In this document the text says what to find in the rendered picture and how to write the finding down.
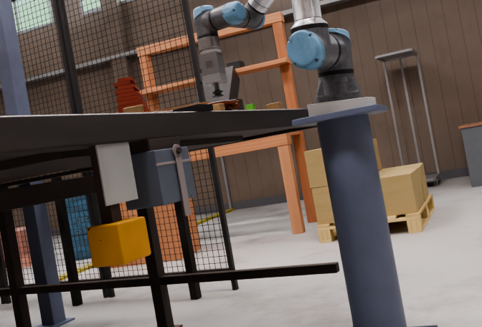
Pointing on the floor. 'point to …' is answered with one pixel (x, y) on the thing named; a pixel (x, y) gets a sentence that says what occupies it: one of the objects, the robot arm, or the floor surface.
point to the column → (360, 216)
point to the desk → (473, 150)
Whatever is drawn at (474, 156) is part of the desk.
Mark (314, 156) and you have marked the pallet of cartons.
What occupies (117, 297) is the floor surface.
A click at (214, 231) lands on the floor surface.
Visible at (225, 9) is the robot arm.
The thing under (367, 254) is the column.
